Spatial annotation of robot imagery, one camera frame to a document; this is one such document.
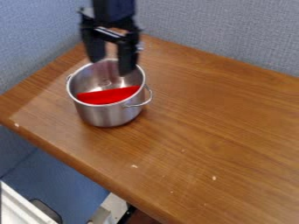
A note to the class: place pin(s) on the white appliance lower left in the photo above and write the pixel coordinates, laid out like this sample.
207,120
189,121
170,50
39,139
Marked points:
18,210

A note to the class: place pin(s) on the white table leg bracket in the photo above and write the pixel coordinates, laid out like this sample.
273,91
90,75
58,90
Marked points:
111,211

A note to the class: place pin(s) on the red cloth object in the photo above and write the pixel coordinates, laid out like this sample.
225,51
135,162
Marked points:
107,96

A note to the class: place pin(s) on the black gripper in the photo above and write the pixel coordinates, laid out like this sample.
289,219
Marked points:
108,21

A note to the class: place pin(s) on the metal pot with handles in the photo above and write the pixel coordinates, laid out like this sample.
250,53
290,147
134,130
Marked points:
100,76

